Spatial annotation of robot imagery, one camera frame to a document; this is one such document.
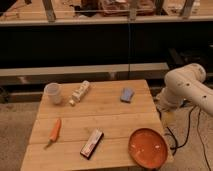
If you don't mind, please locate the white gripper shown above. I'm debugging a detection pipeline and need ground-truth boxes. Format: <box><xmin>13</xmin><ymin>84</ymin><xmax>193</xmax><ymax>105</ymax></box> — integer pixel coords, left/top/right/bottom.
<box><xmin>157</xmin><ymin>89</ymin><xmax>175</xmax><ymax>127</ymax></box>

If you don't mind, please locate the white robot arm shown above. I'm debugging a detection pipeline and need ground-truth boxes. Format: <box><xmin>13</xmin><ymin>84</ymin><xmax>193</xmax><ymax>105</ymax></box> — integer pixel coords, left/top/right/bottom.
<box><xmin>156</xmin><ymin>63</ymin><xmax>213</xmax><ymax>127</ymax></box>

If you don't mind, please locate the orange plate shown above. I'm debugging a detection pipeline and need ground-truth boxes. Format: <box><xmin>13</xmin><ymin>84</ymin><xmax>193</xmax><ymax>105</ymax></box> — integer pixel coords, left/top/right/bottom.
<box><xmin>128</xmin><ymin>128</ymin><xmax>168</xmax><ymax>169</ymax></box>

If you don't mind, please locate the blue sponge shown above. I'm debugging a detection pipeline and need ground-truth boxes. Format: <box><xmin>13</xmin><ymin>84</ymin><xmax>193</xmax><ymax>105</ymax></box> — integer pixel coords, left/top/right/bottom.
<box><xmin>120</xmin><ymin>88</ymin><xmax>134</xmax><ymax>103</ymax></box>

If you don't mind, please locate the black equipment box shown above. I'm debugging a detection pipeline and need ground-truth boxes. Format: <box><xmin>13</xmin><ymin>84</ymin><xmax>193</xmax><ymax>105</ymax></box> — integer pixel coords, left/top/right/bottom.
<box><xmin>166</xmin><ymin>47</ymin><xmax>213</xmax><ymax>73</ymax></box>

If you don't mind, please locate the black white red box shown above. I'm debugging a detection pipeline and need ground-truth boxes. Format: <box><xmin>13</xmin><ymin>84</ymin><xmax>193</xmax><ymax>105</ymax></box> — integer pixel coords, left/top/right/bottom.
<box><xmin>80</xmin><ymin>129</ymin><xmax>104</xmax><ymax>159</ymax></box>

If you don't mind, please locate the white tube bottle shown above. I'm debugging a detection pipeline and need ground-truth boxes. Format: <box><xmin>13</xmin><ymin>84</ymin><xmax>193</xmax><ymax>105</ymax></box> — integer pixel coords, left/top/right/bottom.
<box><xmin>69</xmin><ymin>80</ymin><xmax>90</xmax><ymax>106</ymax></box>

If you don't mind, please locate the orange carrot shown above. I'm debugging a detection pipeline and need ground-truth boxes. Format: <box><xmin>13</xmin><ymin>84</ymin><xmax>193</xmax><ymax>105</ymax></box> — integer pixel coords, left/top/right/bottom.
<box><xmin>45</xmin><ymin>119</ymin><xmax>62</xmax><ymax>148</ymax></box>

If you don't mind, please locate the translucent plastic cup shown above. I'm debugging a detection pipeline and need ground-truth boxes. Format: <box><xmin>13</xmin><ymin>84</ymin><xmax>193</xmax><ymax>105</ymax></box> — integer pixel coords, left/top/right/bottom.
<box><xmin>44</xmin><ymin>83</ymin><xmax>62</xmax><ymax>105</ymax></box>

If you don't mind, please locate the black power cable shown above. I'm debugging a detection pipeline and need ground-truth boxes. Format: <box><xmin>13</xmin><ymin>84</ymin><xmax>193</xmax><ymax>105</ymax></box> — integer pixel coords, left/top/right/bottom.
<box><xmin>156</xmin><ymin>105</ymin><xmax>212</xmax><ymax>171</ymax></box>

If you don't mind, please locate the black hanging cable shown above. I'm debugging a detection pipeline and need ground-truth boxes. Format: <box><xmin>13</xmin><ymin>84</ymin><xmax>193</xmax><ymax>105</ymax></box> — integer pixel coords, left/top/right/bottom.
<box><xmin>127</xmin><ymin>19</ymin><xmax>132</xmax><ymax>80</ymax></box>

